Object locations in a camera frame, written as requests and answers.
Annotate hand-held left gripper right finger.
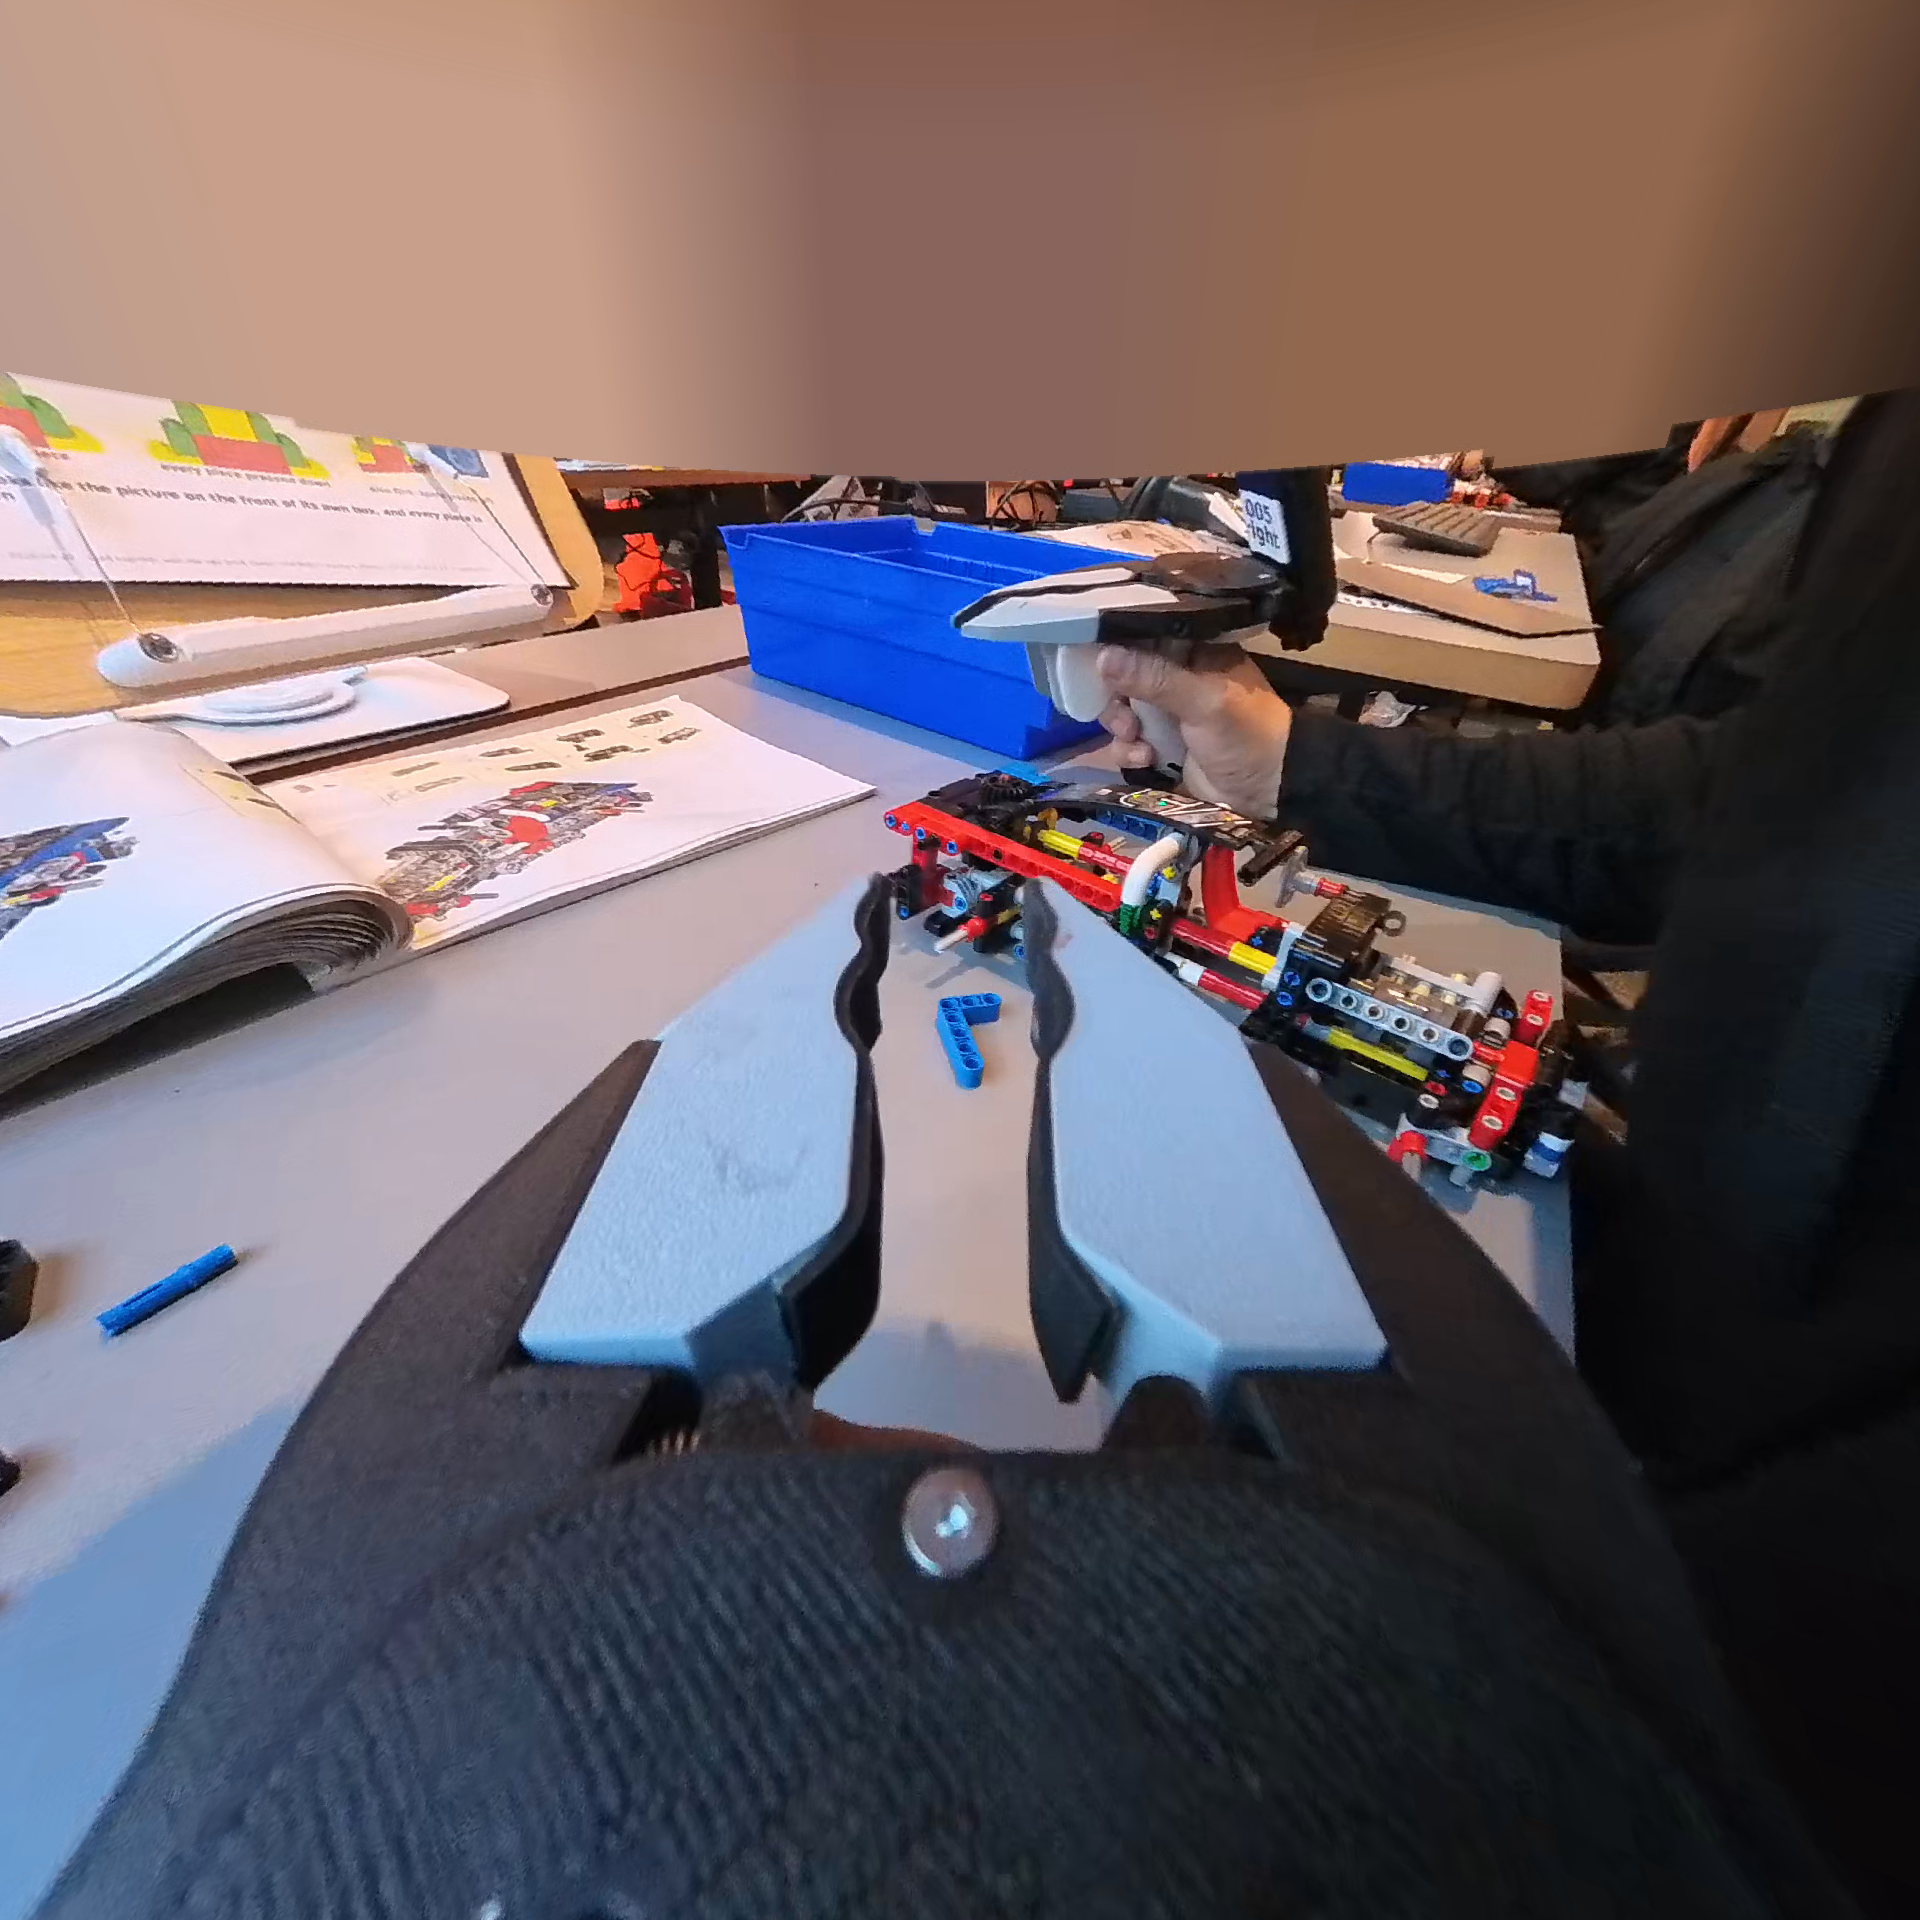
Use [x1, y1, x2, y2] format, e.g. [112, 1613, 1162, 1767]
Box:
[1020, 883, 1390, 1404]

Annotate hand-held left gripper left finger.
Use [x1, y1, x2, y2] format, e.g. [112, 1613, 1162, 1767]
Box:
[517, 874, 890, 1390]

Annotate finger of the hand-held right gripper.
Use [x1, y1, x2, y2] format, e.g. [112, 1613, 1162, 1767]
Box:
[953, 582, 1124, 650]
[983, 555, 1191, 601]

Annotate blue storage bin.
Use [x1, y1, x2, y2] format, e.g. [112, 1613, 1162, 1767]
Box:
[721, 514, 1164, 761]

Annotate brick car chassis model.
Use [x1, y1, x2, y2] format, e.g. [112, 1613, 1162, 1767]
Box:
[883, 763, 1591, 1191]

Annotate person's right forearm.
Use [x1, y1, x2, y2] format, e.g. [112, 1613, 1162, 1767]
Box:
[1275, 704, 1729, 940]

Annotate person's right hand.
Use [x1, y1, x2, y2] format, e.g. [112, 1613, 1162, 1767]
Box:
[1094, 645, 1296, 823]

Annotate black keyboard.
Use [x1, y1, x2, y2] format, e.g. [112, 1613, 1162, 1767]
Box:
[1372, 498, 1507, 561]

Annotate red orange plastic object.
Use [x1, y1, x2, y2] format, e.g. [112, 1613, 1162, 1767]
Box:
[612, 529, 704, 620]

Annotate building instruction booklet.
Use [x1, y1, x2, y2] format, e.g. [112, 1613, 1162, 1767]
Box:
[0, 693, 880, 1099]

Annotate blue connector pin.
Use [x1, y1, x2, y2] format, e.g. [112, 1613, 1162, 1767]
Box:
[97, 1243, 240, 1338]

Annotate pile of loose bricks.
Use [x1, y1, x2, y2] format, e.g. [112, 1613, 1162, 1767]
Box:
[0, 1236, 41, 1503]

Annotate printed instruction sheet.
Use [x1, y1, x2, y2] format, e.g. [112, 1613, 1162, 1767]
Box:
[0, 375, 577, 591]

